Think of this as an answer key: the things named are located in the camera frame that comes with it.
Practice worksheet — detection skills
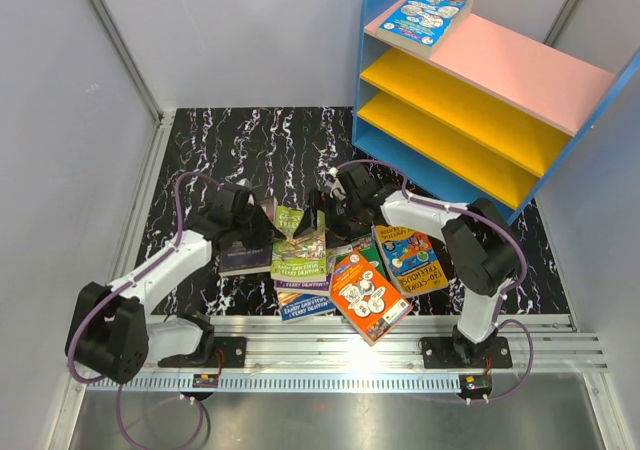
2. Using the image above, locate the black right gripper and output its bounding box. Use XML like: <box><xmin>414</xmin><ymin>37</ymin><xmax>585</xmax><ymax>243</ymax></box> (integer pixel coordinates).
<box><xmin>293</xmin><ymin>189</ymin><xmax>361</xmax><ymax>252</ymax></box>

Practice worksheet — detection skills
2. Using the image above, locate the green 65-storey treehouse book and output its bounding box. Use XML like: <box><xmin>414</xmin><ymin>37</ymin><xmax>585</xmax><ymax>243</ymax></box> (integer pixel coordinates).
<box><xmin>271</xmin><ymin>205</ymin><xmax>328</xmax><ymax>283</ymax></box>

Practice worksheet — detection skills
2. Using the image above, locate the dark navy paperback book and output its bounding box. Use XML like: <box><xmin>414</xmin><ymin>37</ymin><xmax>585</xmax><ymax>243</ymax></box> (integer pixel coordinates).
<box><xmin>217</xmin><ymin>197</ymin><xmax>279</xmax><ymax>278</ymax></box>

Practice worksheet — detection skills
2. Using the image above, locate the purple treehouse book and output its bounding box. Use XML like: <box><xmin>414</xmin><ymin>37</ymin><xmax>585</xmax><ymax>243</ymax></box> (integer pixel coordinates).
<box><xmin>274</xmin><ymin>258</ymin><xmax>335</xmax><ymax>297</ymax></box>

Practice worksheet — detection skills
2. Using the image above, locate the light blue 26-storey treehouse book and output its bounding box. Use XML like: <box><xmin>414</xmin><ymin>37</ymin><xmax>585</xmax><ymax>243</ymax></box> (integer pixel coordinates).
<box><xmin>375</xmin><ymin>0</ymin><xmax>474</xmax><ymax>58</ymax></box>

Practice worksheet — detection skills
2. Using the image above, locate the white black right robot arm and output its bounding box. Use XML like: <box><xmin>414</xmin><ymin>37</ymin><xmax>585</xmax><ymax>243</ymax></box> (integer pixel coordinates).
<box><xmin>294</xmin><ymin>160</ymin><xmax>527</xmax><ymax>367</ymax></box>

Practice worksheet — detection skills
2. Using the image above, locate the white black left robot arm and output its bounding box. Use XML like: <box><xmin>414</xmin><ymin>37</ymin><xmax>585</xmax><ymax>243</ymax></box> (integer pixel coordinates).
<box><xmin>65</xmin><ymin>180</ymin><xmax>284</xmax><ymax>384</ymax></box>

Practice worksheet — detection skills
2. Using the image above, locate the dark green book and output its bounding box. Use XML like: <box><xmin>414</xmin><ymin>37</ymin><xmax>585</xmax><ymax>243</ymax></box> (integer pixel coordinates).
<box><xmin>335</xmin><ymin>233</ymin><xmax>387</xmax><ymax>277</ymax></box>

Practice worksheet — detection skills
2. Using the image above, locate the blue 91-storey treehouse book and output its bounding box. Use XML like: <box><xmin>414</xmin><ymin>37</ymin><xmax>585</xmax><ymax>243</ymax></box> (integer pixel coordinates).
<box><xmin>277</xmin><ymin>292</ymin><xmax>335</xmax><ymax>323</ymax></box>

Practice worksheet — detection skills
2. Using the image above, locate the yellow 130-storey treehouse book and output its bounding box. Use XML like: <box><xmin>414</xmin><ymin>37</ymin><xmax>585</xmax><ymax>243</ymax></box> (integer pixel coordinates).
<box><xmin>373</xmin><ymin>225</ymin><xmax>449</xmax><ymax>298</ymax></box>

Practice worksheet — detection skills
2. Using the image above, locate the orange cartoon book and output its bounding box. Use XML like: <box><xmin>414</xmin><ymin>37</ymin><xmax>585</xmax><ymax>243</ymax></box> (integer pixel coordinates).
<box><xmin>329</xmin><ymin>251</ymin><xmax>412</xmax><ymax>346</ymax></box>

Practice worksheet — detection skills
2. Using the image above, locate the colourful wooden bookshelf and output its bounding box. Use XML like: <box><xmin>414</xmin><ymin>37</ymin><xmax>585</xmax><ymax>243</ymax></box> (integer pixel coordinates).
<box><xmin>352</xmin><ymin>0</ymin><xmax>639</xmax><ymax>222</ymax></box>

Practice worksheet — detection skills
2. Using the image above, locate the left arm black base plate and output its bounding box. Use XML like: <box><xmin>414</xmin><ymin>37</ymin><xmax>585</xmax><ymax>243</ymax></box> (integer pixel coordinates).
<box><xmin>158</xmin><ymin>336</ymin><xmax>248</xmax><ymax>369</ymax></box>

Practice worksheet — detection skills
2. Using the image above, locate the slotted grey cable duct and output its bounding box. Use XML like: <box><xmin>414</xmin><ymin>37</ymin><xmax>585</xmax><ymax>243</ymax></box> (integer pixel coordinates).
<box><xmin>89</xmin><ymin>373</ymin><xmax>464</xmax><ymax>393</ymax></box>

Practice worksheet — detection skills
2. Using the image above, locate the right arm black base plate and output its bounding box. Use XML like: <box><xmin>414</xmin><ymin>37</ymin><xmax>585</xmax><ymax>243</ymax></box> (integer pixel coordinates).
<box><xmin>419</xmin><ymin>336</ymin><xmax>513</xmax><ymax>370</ymax></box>

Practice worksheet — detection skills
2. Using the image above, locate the aluminium rail frame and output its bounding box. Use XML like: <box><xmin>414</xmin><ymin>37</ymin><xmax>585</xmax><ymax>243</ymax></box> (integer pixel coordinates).
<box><xmin>47</xmin><ymin>109</ymin><xmax>640</xmax><ymax>450</ymax></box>

